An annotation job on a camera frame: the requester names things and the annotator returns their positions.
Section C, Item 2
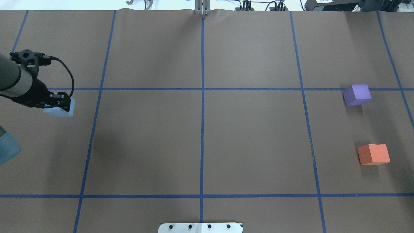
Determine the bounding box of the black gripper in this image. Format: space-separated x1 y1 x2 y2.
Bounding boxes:
15 79 71 111

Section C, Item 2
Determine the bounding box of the light blue foam block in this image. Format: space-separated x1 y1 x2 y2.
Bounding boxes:
42 97 75 117

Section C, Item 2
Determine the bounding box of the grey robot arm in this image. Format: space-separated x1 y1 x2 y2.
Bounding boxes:
0 49 75 117

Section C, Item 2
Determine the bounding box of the purple foam block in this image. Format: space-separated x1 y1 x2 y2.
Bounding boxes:
343 84 372 106

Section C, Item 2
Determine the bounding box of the orange foam block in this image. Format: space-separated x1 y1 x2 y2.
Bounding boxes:
357 144 390 165

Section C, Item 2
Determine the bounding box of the grey metal hook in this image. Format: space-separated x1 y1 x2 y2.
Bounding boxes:
125 0 154 10

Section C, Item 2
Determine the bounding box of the black equipment box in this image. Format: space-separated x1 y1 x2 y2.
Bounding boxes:
304 0 404 12

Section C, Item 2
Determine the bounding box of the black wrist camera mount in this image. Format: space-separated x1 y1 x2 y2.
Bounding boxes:
9 49 52 67

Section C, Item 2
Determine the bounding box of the black camera cable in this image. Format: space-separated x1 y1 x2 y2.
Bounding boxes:
49 57 75 98

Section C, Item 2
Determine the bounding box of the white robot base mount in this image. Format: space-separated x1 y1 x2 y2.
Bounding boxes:
158 222 244 233

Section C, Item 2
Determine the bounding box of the metal clamp bracket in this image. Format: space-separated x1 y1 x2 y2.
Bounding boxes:
195 0 211 15

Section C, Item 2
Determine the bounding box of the black cable bundle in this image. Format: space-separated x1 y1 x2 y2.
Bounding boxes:
234 0 289 12

